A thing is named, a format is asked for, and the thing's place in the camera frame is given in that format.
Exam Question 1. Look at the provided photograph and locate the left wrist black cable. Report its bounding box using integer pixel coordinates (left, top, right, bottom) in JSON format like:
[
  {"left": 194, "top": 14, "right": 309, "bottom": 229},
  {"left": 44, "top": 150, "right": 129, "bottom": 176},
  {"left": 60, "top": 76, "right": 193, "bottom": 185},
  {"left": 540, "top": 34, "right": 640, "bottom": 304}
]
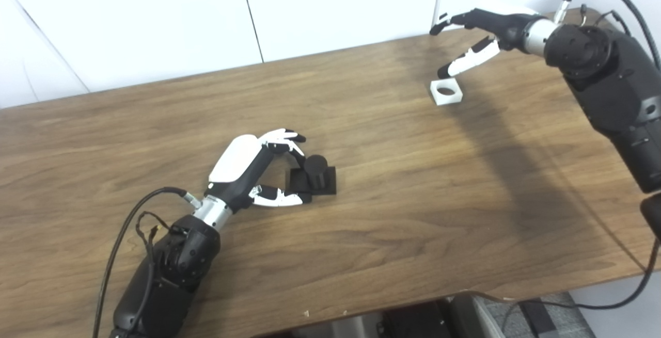
[{"left": 92, "top": 187, "right": 203, "bottom": 338}]

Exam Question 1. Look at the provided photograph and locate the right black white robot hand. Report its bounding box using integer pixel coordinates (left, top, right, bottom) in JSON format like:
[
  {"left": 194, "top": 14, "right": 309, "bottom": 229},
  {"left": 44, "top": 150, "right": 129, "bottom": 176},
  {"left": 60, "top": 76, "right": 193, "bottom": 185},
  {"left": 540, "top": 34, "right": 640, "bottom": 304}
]
[{"left": 430, "top": 2, "right": 540, "bottom": 79}]

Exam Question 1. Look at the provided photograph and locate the white square piece with hole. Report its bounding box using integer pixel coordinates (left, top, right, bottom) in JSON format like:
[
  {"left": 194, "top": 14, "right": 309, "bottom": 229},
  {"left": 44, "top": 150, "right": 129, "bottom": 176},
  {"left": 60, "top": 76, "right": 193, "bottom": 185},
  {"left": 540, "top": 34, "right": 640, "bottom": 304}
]
[{"left": 430, "top": 78, "right": 463, "bottom": 106}]

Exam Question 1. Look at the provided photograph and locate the arm thin wire bundle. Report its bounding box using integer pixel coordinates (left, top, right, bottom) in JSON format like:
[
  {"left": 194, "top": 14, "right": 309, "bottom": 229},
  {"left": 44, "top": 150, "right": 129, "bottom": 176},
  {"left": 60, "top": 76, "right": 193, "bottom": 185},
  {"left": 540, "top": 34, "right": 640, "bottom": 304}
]
[
  {"left": 135, "top": 212, "right": 174, "bottom": 256},
  {"left": 578, "top": 4, "right": 633, "bottom": 37}
]

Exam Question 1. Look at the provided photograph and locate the left arm thin wire bundle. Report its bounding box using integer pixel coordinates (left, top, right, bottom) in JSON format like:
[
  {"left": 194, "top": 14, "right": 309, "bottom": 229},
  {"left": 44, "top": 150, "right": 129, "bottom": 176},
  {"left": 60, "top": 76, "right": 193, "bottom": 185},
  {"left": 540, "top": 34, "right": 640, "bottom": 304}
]
[{"left": 135, "top": 212, "right": 174, "bottom": 256}]

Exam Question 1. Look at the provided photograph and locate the black peg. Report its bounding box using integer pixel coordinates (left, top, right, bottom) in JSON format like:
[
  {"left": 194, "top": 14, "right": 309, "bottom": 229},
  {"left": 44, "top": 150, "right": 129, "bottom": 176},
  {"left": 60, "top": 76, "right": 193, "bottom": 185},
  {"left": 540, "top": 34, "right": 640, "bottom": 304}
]
[{"left": 286, "top": 155, "right": 337, "bottom": 197}]

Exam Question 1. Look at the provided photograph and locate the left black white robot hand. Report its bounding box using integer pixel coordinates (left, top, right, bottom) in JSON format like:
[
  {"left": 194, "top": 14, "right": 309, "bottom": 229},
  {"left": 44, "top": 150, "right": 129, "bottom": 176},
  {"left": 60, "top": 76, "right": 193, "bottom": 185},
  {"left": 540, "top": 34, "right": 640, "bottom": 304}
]
[{"left": 204, "top": 128, "right": 313, "bottom": 214}]

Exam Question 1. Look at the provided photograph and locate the black robot torso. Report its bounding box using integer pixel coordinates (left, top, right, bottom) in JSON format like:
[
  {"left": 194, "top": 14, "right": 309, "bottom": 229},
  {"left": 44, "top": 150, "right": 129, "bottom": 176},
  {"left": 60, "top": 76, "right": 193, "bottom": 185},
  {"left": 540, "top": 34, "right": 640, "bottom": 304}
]
[{"left": 310, "top": 294, "right": 507, "bottom": 338}]

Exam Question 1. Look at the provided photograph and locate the grey textured floor mat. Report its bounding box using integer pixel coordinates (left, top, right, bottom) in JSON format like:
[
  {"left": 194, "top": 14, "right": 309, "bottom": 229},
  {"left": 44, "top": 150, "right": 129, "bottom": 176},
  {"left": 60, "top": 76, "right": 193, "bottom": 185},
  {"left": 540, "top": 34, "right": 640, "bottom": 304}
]
[{"left": 480, "top": 292, "right": 594, "bottom": 338}]

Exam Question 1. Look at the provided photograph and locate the right arm thin wire bundle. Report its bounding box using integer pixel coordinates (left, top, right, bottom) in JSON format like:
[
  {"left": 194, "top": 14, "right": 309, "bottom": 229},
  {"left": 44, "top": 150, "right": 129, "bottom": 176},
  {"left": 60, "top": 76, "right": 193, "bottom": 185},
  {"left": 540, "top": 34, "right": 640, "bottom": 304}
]
[{"left": 578, "top": 4, "right": 633, "bottom": 37}]

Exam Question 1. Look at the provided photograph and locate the thin black floor cable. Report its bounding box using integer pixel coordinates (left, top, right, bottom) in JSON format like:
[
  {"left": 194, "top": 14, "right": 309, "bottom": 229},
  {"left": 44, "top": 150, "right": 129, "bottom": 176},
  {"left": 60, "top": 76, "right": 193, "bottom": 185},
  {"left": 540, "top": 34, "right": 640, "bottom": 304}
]
[{"left": 465, "top": 237, "right": 661, "bottom": 310}]

